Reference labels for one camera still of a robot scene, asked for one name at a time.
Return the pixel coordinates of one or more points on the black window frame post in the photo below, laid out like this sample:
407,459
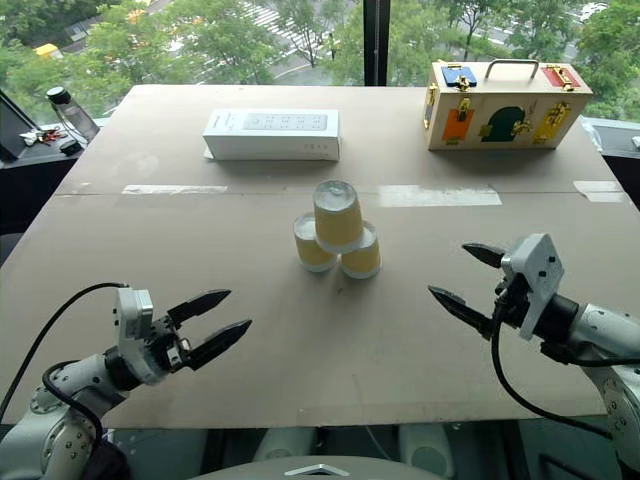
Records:
376,42

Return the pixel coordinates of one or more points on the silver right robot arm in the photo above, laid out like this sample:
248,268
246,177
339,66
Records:
600,325

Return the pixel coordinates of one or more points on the pale rounded shape under table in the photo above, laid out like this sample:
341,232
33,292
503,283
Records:
282,445
426,450

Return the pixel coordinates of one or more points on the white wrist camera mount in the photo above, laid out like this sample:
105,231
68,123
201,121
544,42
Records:
537,280
131,320

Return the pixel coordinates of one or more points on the yellow white paper cup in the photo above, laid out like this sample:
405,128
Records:
337,220
362,260
310,252

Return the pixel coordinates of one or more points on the grey robot torso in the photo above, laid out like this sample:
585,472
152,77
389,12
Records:
320,470

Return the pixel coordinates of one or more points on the clear black-capped water bottle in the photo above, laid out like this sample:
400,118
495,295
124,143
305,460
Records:
75,117

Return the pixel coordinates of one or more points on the small black oval object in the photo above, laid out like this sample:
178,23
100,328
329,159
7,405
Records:
69,146

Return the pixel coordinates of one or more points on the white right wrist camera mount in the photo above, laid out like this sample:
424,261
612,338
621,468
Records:
537,280

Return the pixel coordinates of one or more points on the clear tape strip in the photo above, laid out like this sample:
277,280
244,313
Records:
440,196
175,190
599,191

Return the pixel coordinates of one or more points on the bunch of keys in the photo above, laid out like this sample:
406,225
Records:
42,135

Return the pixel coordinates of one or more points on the white cardboard box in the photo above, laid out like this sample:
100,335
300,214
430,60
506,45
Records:
272,137

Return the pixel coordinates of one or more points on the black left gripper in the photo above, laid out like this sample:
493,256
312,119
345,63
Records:
162,345

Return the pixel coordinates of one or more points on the wooden latch lock box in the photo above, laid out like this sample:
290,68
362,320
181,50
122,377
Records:
505,107

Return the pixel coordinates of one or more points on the dark side table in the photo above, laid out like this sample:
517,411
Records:
30,185

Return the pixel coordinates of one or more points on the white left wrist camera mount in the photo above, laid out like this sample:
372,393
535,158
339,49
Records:
131,320

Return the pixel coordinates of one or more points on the yellow vehicle outside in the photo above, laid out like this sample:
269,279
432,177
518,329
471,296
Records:
48,51

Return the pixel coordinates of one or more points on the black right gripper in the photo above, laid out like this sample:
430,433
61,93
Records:
512,300

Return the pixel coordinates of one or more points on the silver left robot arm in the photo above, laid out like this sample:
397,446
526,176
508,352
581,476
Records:
55,442

